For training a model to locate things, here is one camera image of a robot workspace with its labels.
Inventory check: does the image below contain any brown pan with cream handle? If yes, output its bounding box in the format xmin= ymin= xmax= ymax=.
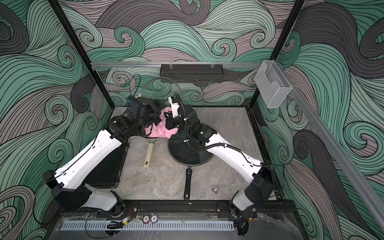
xmin=131 ymin=137 xmax=166 ymax=170

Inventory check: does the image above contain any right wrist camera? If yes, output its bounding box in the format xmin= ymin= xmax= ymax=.
xmin=168 ymin=96 xmax=180 ymax=118

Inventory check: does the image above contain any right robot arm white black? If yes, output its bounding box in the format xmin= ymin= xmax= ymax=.
xmin=164 ymin=104 xmax=276 ymax=216

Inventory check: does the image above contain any clear plastic wall box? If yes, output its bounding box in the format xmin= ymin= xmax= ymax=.
xmin=254 ymin=60 xmax=292 ymax=109

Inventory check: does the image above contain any white slotted cable duct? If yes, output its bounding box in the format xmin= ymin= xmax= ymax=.
xmin=60 ymin=220 xmax=235 ymax=232

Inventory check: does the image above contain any pink microfibre cloth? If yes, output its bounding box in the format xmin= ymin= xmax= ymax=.
xmin=145 ymin=107 xmax=178 ymax=139

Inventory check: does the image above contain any glass lid of brown pan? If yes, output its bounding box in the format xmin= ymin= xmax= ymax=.
xmin=138 ymin=77 xmax=184 ymax=137

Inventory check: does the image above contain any aluminium rail wall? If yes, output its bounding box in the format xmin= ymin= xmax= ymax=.
xmin=275 ymin=62 xmax=384 ymax=229
xmin=91 ymin=61 xmax=262 ymax=69

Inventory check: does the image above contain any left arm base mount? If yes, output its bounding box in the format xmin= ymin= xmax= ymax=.
xmin=97 ymin=200 xmax=139 ymax=218

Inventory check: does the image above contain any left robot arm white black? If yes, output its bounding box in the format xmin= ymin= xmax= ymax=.
xmin=42 ymin=97 xmax=161 ymax=217

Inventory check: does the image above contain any black pan with black handle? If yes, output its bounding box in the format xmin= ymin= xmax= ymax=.
xmin=167 ymin=131 xmax=215 ymax=201

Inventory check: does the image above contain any glass lid of black pan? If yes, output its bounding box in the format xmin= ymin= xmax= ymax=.
xmin=168 ymin=134 xmax=213 ymax=166

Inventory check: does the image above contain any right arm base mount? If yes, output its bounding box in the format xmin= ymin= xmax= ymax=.
xmin=217 ymin=200 xmax=257 ymax=220

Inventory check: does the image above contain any aluminium rail back wall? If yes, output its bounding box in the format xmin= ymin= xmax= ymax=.
xmin=91 ymin=61 xmax=262 ymax=69

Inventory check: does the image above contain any round button pair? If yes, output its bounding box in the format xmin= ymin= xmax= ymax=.
xmin=142 ymin=215 xmax=159 ymax=225

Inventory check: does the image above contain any black wall shelf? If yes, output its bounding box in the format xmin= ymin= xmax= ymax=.
xmin=160 ymin=65 xmax=225 ymax=83

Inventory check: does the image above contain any aluminium rail right wall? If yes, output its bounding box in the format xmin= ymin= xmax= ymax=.
xmin=275 ymin=62 xmax=384 ymax=229

